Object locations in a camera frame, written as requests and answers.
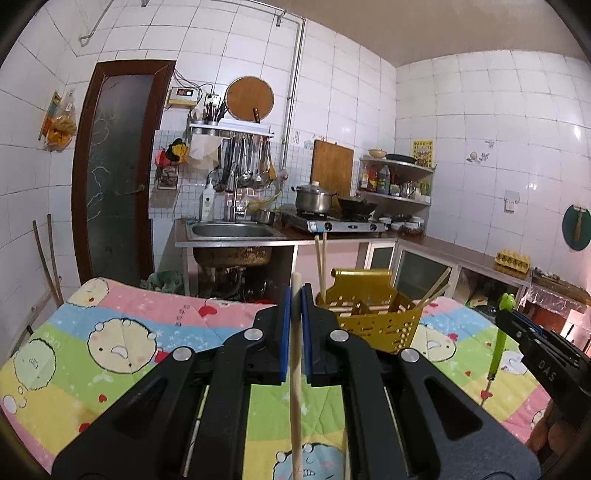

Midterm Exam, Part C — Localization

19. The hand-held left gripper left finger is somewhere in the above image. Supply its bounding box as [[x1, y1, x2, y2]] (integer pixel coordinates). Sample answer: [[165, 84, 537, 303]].
[[51, 285, 294, 480]]

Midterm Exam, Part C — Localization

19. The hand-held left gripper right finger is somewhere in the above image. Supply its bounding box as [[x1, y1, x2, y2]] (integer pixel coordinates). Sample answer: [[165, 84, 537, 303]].
[[300, 284, 541, 480]]

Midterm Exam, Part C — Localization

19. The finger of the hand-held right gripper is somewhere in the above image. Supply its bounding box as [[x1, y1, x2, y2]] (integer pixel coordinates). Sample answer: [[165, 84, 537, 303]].
[[495, 310, 539, 352], [524, 320, 591, 361]]

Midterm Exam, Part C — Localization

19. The green frog handle utensil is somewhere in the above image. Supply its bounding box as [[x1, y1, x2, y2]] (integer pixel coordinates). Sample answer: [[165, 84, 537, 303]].
[[480, 293, 518, 407]]

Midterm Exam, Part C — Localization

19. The yellow perforated utensil holder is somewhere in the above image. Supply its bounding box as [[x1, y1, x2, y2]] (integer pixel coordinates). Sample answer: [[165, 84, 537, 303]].
[[316, 268, 423, 355]]

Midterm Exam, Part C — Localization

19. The person's right hand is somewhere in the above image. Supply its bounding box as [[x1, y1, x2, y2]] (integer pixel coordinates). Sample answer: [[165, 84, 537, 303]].
[[526, 399, 578, 457]]

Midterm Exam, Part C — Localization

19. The yellow egg carton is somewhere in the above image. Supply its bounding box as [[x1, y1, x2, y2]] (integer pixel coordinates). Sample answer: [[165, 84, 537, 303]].
[[493, 249, 533, 273]]

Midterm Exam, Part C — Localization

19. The kitchen counter cabinet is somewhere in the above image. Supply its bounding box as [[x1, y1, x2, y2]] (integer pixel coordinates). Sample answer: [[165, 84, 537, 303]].
[[286, 228, 533, 310]]

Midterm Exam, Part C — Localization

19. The gas stove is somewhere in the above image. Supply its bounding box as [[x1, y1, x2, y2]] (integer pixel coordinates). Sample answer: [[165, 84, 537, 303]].
[[281, 210, 389, 236]]

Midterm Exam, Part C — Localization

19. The stainless steel sink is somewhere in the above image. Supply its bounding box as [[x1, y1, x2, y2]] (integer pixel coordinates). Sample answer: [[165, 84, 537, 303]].
[[174, 218, 296, 269]]

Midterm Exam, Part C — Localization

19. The teal plastic bag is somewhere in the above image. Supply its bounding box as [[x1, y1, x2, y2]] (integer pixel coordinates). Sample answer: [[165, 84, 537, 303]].
[[145, 270, 185, 295]]

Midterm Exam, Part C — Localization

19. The steel pot with lid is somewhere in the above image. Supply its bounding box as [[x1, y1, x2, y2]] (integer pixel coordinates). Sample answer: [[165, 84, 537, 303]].
[[291, 181, 337, 214]]

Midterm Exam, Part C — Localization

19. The black wok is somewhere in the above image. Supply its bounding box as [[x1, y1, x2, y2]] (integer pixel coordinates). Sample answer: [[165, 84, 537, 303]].
[[337, 196, 380, 220]]

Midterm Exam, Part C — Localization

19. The steel faucet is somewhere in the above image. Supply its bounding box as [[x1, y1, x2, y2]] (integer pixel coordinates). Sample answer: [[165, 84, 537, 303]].
[[228, 173, 247, 222]]

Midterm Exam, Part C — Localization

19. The group of small bowls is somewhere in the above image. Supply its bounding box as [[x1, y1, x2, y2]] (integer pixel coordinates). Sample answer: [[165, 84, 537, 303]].
[[381, 213, 426, 234]]

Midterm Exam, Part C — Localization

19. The white soap bottle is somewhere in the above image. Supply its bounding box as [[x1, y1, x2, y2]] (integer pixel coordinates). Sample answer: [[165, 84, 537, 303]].
[[199, 178, 216, 221]]

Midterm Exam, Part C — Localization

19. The metal corner shelf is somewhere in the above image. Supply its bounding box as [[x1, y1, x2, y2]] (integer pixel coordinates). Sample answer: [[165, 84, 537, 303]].
[[358, 154, 435, 206]]

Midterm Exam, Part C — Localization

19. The rectangular wooden cutting board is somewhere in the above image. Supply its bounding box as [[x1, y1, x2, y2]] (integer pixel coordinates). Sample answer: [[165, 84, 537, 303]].
[[310, 139, 355, 197]]

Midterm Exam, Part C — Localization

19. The colourful cartoon printed blanket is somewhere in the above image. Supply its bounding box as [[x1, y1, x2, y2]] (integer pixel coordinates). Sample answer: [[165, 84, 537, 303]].
[[0, 277, 555, 480]]

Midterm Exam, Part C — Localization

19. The row of hanging ladles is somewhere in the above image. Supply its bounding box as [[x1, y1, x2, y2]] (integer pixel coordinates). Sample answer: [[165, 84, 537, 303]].
[[217, 134, 278, 192]]

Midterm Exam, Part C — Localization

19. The white hanging cloth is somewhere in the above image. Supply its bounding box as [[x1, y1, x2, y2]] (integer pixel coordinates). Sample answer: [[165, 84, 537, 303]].
[[188, 136, 222, 171]]

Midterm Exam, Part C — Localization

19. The brown frosted glass door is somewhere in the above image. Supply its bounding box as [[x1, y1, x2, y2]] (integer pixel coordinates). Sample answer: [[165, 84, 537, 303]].
[[71, 60, 177, 289]]

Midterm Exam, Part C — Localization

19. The round wooden cutting board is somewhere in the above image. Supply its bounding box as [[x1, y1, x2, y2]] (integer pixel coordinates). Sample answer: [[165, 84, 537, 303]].
[[226, 76, 275, 123]]

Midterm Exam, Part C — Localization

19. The leaning wooden stick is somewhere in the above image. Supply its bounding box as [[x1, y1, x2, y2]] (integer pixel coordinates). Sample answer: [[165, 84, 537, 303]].
[[47, 215, 65, 301], [32, 220, 63, 305]]

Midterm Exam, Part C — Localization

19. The hanging plastic bag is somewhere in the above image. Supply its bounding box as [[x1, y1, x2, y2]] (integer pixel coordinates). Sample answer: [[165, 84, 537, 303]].
[[46, 90, 78, 151]]

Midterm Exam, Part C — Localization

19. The colourful hanging board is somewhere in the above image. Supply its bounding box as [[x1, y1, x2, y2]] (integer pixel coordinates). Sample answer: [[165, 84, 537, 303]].
[[39, 91, 62, 141]]

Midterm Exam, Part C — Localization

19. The green round wall board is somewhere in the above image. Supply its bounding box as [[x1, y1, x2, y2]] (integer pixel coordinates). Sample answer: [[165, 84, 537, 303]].
[[562, 204, 591, 251]]

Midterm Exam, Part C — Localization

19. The small wall wire basket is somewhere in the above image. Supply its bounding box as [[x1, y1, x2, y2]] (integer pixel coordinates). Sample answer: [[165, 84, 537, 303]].
[[157, 165, 181, 190]]

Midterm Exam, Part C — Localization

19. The yellow wall poster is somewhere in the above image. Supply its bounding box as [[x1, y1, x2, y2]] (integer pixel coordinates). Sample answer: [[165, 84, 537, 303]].
[[412, 140, 435, 169]]

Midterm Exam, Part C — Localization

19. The metal wall rack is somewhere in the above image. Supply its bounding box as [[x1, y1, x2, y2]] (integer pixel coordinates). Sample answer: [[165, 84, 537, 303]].
[[188, 117, 275, 139]]

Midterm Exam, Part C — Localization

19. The metal wall pipe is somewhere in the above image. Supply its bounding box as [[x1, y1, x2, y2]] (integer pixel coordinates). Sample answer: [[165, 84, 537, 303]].
[[78, 0, 308, 182]]

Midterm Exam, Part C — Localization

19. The white wall controller box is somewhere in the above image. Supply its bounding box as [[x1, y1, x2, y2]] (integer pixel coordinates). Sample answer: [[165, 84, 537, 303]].
[[167, 86, 203, 109]]

